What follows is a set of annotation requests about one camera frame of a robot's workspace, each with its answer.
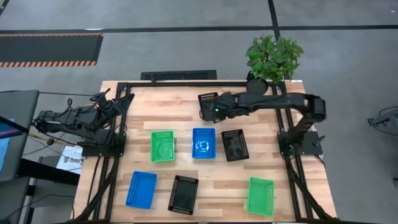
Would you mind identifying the green artificial plant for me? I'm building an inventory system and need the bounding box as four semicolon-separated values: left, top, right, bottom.
244;34;305;84

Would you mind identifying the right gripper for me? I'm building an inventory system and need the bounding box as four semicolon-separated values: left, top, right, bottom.
208;91;242;124

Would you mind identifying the black plant pot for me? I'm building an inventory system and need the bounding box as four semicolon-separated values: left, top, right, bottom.
246;76;269;96

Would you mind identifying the black slotted plastic basket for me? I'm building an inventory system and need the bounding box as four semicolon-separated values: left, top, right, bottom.
221;129;250;162
167;174;200;216
198;91;220;123

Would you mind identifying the black floor vent grille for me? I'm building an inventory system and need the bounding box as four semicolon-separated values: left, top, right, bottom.
140;70;218;82

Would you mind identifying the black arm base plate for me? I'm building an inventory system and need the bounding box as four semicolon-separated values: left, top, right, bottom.
76;133;127;157
277;130;323;157

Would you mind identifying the printed white paper sheet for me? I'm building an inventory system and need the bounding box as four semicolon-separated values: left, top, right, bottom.
55;144;84;175

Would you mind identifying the black aluminium table frame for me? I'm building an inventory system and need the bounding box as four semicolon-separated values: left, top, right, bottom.
72;81;340;224

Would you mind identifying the hazard-striped black floor mat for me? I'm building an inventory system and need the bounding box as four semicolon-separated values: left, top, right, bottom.
0;33;104;68

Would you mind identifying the black floor beam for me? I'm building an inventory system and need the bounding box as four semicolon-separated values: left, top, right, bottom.
17;157;81;187

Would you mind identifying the green slotted plastic basket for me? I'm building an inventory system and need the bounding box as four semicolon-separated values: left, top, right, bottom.
246;177;275;218
150;130;175;164

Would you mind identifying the blue panel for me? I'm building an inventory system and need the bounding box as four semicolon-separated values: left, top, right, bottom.
0;117;16;172

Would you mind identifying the grey stand with cable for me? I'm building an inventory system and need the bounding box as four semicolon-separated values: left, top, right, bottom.
367;106;398;136

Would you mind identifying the blue slotted plastic basket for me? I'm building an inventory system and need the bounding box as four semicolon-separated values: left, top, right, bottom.
192;127;216;160
125;170;158;210

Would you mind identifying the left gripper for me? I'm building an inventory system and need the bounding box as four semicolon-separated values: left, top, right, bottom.
98;92;136;121

